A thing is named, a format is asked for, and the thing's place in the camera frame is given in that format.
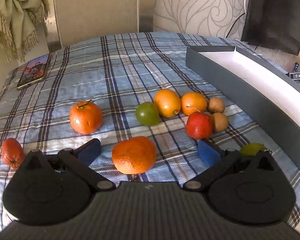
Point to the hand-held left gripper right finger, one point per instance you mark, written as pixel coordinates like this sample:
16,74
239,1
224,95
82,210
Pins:
208,153

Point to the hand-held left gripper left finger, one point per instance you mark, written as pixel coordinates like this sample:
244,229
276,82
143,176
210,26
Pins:
89,150

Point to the red apple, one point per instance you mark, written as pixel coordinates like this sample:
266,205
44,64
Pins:
198,126

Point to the orange mandarin with stem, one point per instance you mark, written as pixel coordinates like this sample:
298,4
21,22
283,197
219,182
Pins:
85,118

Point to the brown kiwi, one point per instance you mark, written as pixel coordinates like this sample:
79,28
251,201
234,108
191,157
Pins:
216,105
220,122

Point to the yellow-green fruit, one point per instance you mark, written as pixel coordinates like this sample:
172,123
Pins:
252,148

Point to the large wrinkled orange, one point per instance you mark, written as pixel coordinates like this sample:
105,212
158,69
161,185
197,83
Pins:
134,155

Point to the round smooth orange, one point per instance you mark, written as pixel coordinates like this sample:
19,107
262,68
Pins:
193,102

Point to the oval smooth orange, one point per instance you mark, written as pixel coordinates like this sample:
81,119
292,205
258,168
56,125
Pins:
167,102

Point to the green round fruit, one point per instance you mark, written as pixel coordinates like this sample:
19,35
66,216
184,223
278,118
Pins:
147,114

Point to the grey cardboard box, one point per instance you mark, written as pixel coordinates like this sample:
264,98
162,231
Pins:
240,85

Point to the small red tangerine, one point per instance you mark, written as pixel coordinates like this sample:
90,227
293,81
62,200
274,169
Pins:
12,152

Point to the blue plaid blanket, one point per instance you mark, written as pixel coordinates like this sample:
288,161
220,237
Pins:
120,67

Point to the smartphone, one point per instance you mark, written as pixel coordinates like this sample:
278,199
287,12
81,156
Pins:
34,71

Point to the black strip with white print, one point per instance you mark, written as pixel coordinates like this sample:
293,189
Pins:
298,75

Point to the blue pen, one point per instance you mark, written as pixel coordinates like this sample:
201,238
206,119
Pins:
296,67

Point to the black television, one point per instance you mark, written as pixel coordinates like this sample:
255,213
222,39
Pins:
275,15

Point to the beige fringed throw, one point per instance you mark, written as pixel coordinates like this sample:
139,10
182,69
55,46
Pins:
13,15

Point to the silver metal frame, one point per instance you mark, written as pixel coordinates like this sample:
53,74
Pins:
146,5

